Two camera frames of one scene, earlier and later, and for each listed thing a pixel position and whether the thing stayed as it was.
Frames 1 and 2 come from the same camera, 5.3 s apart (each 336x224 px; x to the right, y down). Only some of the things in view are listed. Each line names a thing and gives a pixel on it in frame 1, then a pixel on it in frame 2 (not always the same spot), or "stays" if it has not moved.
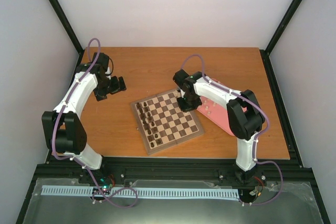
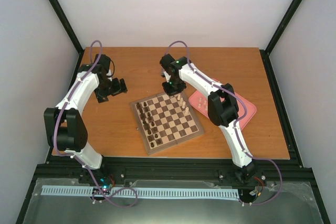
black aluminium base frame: [281, 191] stays
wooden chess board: [161, 122] stays
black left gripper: [117, 87] stays
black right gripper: [185, 108] → [172, 93]
